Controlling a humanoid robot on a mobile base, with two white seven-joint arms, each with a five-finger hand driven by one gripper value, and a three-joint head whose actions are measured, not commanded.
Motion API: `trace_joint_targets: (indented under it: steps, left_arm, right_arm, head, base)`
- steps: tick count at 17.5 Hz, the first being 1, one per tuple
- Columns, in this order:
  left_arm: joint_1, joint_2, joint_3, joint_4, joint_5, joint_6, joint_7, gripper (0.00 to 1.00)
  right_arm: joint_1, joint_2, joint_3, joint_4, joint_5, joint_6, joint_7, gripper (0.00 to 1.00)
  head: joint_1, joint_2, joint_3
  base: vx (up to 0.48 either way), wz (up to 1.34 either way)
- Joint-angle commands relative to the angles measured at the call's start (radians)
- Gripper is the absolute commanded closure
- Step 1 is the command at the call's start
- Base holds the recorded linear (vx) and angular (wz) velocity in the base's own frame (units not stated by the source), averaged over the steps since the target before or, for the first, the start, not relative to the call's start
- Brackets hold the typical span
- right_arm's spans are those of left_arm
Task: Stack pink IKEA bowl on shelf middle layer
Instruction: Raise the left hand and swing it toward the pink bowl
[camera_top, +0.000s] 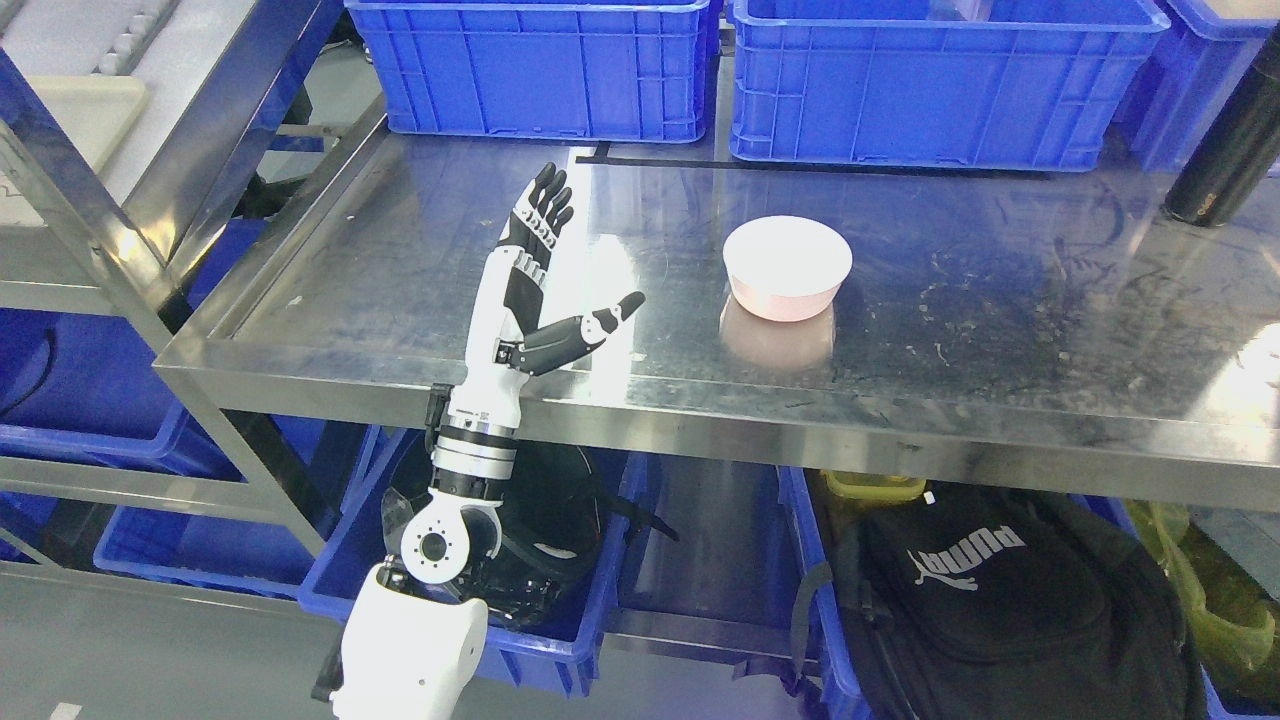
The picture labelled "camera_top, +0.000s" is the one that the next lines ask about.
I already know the blue bin holding helmet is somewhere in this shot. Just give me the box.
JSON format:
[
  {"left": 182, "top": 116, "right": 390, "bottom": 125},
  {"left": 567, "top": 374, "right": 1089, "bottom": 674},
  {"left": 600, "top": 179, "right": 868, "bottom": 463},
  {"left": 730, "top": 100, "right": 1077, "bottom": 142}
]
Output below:
[{"left": 300, "top": 428, "right": 646, "bottom": 697}]

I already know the black helmet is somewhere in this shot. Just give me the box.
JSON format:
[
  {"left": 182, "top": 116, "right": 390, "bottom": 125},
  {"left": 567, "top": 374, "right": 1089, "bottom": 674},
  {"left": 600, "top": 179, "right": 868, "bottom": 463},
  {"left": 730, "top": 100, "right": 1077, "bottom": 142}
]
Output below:
[{"left": 404, "top": 439, "right": 680, "bottom": 629}]

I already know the black cylinder bottle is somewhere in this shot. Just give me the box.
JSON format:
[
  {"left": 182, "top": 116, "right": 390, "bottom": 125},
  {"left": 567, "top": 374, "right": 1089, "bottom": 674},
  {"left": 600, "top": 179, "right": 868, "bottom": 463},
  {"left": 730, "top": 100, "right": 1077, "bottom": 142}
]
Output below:
[{"left": 1164, "top": 27, "right": 1279, "bottom": 228}]

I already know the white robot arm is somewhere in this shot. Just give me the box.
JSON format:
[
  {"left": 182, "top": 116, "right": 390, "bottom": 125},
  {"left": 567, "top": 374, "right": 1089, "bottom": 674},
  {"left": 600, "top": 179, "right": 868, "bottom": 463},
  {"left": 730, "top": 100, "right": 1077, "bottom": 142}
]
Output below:
[{"left": 314, "top": 428, "right": 516, "bottom": 719}]

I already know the blue bin lower left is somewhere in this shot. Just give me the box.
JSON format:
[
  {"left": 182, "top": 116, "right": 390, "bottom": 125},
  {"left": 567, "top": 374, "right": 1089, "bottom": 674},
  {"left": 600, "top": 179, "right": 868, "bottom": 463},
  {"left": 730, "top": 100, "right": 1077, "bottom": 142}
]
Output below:
[{"left": 93, "top": 506, "right": 315, "bottom": 600}]

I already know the blue crate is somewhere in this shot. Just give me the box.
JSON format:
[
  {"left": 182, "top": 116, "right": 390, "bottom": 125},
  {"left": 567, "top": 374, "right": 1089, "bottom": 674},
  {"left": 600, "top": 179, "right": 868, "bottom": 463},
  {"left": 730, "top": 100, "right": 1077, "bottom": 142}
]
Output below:
[
  {"left": 346, "top": 1, "right": 722, "bottom": 143},
  {"left": 1114, "top": 1, "right": 1279, "bottom": 173},
  {"left": 730, "top": 1, "right": 1171, "bottom": 172}
]

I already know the blue crate top right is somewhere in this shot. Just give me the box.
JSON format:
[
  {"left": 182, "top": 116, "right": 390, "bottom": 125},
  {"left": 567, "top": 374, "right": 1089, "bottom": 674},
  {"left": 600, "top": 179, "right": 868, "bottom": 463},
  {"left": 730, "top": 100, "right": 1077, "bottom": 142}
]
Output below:
[{"left": 1114, "top": 1, "right": 1279, "bottom": 173}]

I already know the blue crate top middle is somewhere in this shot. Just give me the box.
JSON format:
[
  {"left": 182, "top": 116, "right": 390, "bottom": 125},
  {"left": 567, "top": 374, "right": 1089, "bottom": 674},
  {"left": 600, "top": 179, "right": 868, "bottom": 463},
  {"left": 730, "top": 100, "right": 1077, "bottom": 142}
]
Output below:
[{"left": 730, "top": 1, "right": 1171, "bottom": 172}]

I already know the blue crate top left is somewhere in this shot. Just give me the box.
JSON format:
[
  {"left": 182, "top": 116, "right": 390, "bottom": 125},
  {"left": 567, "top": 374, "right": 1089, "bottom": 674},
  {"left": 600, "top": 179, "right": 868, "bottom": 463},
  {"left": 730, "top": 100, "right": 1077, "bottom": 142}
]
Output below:
[{"left": 346, "top": 1, "right": 722, "bottom": 143}]

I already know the steel shelf rack left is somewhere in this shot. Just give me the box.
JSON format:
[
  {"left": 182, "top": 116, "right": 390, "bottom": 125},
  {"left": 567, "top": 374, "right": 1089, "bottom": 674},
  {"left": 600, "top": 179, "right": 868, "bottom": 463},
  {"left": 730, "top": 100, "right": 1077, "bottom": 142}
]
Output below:
[{"left": 3, "top": 1, "right": 364, "bottom": 571}]

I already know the pink ikea bowl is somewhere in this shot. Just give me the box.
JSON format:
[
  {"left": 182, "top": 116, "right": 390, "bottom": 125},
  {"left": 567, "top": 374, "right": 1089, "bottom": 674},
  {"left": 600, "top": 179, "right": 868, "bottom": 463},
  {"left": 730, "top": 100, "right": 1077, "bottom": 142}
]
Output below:
[{"left": 722, "top": 215, "right": 854, "bottom": 323}]

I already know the black puma backpack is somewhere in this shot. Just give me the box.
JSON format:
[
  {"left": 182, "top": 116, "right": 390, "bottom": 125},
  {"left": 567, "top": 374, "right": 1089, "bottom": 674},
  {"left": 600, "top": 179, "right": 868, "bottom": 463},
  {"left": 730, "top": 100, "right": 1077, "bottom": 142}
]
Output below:
[{"left": 790, "top": 486, "right": 1210, "bottom": 720}]

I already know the blue bin holding backpack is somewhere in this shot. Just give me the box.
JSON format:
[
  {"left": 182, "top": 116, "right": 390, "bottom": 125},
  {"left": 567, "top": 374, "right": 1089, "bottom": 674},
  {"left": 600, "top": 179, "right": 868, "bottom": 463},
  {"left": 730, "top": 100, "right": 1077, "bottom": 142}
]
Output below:
[{"left": 778, "top": 466, "right": 1280, "bottom": 720}]

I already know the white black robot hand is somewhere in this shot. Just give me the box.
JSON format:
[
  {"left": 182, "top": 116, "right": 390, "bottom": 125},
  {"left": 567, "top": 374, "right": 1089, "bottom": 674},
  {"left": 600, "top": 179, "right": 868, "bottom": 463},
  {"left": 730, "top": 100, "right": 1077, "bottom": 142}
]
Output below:
[{"left": 445, "top": 161, "right": 646, "bottom": 436}]

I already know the cream plastic tray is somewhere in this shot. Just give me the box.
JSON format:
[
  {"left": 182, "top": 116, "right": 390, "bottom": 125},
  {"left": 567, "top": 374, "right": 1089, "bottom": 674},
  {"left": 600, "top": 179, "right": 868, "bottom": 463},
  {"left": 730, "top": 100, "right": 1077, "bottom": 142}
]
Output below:
[{"left": 28, "top": 76, "right": 148, "bottom": 173}]

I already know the yellow green plastic bag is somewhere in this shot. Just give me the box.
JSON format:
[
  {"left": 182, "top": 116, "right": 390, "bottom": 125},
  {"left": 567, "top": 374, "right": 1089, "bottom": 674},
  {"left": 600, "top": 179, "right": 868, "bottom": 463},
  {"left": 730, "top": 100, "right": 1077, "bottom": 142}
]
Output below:
[{"left": 1123, "top": 500, "right": 1279, "bottom": 707}]

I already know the stainless steel shelf table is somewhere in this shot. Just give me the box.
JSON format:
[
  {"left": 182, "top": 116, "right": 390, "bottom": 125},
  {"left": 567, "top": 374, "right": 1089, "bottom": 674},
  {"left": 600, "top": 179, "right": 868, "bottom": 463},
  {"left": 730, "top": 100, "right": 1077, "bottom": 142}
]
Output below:
[{"left": 156, "top": 111, "right": 1277, "bottom": 512}]

